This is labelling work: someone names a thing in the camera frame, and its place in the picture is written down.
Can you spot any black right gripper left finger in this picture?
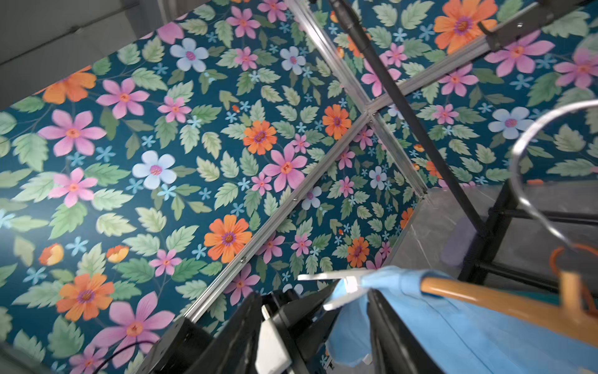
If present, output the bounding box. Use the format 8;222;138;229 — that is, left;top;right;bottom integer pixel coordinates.
196;293;263;373

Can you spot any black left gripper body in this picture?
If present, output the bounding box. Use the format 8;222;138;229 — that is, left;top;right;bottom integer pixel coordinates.
263;285;339;373

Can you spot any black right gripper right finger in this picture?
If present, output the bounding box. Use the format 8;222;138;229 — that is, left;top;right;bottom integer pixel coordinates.
367;290;443;374

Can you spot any light blue garment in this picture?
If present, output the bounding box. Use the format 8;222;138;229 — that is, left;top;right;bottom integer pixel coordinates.
329;266;597;373

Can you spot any tan orange plastic hanger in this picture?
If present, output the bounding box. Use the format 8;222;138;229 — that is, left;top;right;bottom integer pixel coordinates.
420;99;598;349

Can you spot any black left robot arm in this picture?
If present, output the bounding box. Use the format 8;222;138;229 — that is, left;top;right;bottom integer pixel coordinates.
137;285;338;373

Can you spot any purple cloth pad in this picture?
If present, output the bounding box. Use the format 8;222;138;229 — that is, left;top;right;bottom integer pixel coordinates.
441;218;477;267

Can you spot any black clothes rack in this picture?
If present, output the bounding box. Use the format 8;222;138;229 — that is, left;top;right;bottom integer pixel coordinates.
329;0;598;295

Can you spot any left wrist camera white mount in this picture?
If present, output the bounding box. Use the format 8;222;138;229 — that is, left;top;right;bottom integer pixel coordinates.
255;305;291;374

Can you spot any black wall hook rail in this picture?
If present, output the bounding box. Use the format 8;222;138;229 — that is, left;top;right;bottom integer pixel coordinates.
473;0;593;52

